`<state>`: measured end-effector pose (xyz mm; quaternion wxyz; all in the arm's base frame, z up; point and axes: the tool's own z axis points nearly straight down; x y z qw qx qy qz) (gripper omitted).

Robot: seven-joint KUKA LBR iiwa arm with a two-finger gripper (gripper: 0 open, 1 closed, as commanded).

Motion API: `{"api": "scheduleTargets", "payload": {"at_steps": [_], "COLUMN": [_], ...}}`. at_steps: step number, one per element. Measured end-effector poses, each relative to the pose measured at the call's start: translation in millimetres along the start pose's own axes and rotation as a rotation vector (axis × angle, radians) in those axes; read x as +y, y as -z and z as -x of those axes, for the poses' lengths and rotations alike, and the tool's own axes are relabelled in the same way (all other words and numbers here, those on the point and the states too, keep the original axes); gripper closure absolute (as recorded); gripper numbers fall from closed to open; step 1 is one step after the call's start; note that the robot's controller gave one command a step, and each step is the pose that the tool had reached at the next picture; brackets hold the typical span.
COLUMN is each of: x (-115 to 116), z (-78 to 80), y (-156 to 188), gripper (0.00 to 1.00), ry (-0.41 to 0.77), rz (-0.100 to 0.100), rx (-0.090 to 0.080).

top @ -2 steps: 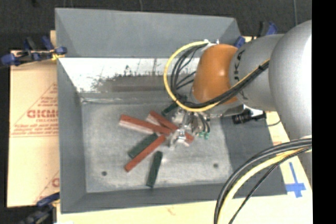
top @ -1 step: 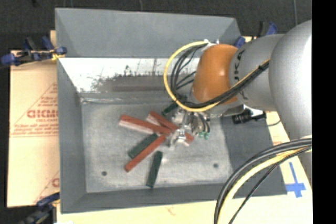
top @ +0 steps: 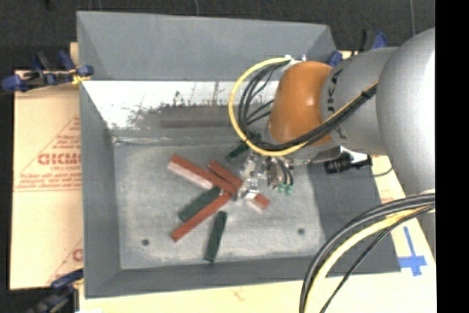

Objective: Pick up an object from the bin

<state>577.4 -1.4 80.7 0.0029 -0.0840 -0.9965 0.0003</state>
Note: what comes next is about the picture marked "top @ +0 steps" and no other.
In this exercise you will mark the red-brown flat block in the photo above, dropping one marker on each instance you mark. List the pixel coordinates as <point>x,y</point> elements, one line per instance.
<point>225,174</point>
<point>188,170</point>
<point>199,218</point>

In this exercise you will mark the brown cardboard board, red print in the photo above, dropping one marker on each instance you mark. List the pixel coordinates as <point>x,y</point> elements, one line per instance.
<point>44,157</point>

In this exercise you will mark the grey metal bin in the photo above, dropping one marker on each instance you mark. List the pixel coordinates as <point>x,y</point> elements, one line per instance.
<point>165,47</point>

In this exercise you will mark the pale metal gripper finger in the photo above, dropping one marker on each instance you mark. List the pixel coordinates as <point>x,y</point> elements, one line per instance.
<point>252,195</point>
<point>246,187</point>

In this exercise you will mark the dark green flat block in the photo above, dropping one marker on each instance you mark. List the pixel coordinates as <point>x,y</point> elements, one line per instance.
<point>216,236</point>
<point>236,151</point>
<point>198,204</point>

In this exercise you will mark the black cylinder on white bracket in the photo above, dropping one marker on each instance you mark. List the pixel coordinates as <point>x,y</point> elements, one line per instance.
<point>339,165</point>

